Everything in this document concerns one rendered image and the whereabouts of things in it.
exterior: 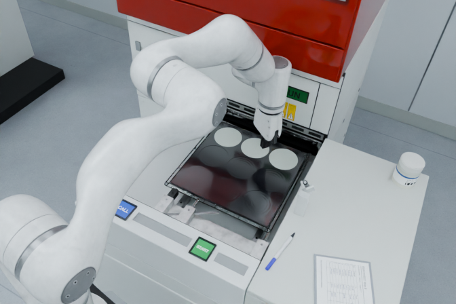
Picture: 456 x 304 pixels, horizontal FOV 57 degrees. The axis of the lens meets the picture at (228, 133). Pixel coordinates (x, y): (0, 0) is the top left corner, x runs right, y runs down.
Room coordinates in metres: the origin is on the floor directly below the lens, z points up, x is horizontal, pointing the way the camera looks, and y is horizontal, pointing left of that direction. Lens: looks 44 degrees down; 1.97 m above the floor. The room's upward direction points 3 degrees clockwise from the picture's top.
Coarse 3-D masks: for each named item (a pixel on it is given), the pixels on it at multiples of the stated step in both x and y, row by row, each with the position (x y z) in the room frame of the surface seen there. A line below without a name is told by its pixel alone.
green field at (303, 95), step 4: (288, 88) 1.12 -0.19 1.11; (292, 88) 1.11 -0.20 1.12; (288, 92) 1.12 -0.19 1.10; (292, 92) 1.11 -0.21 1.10; (296, 92) 1.11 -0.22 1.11; (300, 92) 1.10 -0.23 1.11; (304, 92) 1.10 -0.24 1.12; (288, 96) 1.12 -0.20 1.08; (292, 96) 1.11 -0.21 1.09; (296, 96) 1.11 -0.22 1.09; (300, 96) 1.10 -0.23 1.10; (304, 96) 1.10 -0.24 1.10; (300, 100) 1.10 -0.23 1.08; (304, 100) 1.09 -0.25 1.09
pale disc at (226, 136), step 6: (216, 132) 1.11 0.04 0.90; (222, 132) 1.12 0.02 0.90; (228, 132) 1.12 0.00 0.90; (234, 132) 1.12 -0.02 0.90; (216, 138) 1.08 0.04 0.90; (222, 138) 1.08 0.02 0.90; (228, 138) 1.09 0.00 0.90; (234, 138) 1.09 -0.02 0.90; (240, 138) 1.09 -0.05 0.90; (222, 144) 1.06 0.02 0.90; (228, 144) 1.06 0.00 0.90; (234, 144) 1.06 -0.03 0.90
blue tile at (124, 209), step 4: (120, 204) 0.73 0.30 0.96; (124, 204) 0.73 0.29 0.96; (128, 204) 0.73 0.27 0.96; (120, 208) 0.71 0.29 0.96; (124, 208) 0.71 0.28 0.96; (128, 208) 0.71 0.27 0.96; (132, 208) 0.71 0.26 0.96; (116, 212) 0.70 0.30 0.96; (120, 212) 0.70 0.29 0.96; (124, 212) 0.70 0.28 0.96; (128, 212) 0.70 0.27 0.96; (124, 216) 0.69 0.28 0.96
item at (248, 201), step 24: (216, 144) 1.06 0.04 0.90; (240, 144) 1.06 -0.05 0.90; (192, 168) 0.94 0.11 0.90; (216, 168) 0.94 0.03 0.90; (240, 168) 0.95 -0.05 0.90; (264, 168) 0.95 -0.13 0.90; (192, 192) 0.84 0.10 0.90; (216, 192) 0.84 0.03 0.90; (240, 192) 0.85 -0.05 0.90; (264, 192) 0.85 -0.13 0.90; (264, 216) 0.76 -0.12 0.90
